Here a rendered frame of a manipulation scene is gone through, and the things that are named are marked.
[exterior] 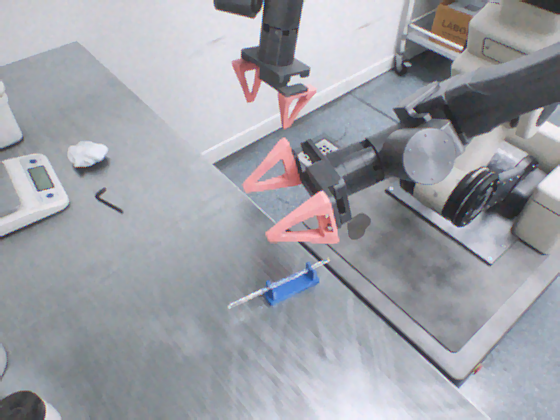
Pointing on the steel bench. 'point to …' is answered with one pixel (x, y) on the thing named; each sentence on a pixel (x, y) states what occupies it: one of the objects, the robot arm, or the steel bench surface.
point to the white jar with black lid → (26, 407)
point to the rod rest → (291, 287)
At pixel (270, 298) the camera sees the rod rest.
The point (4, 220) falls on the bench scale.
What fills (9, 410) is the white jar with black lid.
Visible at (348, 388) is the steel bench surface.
